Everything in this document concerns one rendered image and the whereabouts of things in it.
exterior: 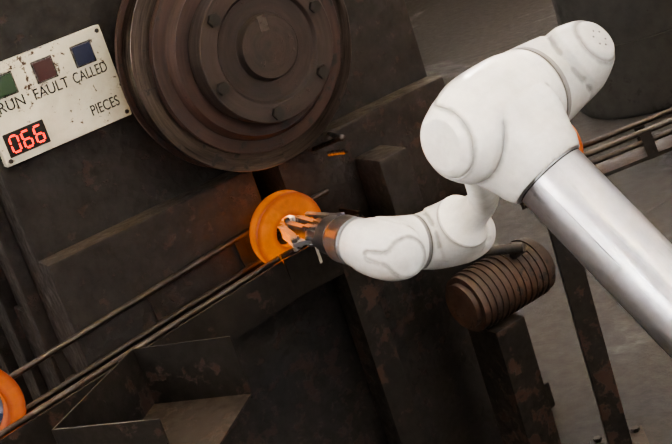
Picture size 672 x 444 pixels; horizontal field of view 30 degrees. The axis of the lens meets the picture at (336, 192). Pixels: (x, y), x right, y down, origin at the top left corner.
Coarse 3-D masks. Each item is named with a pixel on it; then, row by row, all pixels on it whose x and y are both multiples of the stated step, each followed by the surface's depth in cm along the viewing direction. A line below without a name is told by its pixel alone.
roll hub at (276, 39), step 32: (224, 0) 223; (256, 0) 228; (288, 0) 231; (192, 32) 224; (224, 32) 225; (256, 32) 226; (288, 32) 230; (320, 32) 234; (192, 64) 225; (224, 64) 225; (256, 64) 227; (288, 64) 230; (320, 64) 235; (224, 96) 225; (256, 96) 229; (288, 96) 232
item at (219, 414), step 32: (128, 352) 218; (160, 352) 217; (192, 352) 215; (224, 352) 212; (96, 384) 209; (128, 384) 217; (160, 384) 220; (192, 384) 218; (224, 384) 215; (96, 416) 207; (128, 416) 215; (160, 416) 217; (192, 416) 214; (224, 416) 210
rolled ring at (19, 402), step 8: (0, 376) 218; (8, 376) 219; (0, 384) 218; (8, 384) 219; (16, 384) 220; (0, 392) 219; (8, 392) 219; (16, 392) 220; (8, 400) 219; (16, 400) 220; (24, 400) 221; (8, 408) 220; (16, 408) 220; (24, 408) 221; (8, 416) 220; (16, 416) 220; (8, 424) 220
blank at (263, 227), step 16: (288, 192) 244; (256, 208) 244; (272, 208) 242; (288, 208) 244; (304, 208) 246; (256, 224) 242; (272, 224) 243; (256, 240) 242; (272, 240) 243; (272, 256) 244
